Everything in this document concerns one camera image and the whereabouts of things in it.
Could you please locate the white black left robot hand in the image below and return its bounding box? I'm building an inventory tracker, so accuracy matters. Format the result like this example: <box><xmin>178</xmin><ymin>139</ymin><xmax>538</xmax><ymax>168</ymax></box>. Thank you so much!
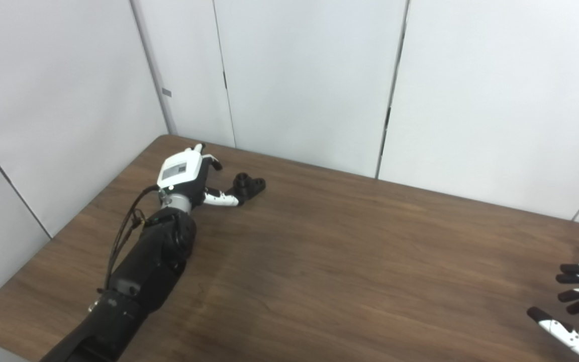
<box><xmin>157</xmin><ymin>143</ymin><xmax>246</xmax><ymax>208</ymax></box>

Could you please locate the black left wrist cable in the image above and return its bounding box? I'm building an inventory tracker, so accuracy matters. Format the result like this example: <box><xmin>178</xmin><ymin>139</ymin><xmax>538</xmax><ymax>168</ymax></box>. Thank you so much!
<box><xmin>100</xmin><ymin>185</ymin><xmax>162</xmax><ymax>293</ymax></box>

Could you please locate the black flanged holder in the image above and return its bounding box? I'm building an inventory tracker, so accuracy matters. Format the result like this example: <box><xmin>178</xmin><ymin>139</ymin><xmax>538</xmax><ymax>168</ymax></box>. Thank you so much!
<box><xmin>225</xmin><ymin>173</ymin><xmax>266</xmax><ymax>204</ymax></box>

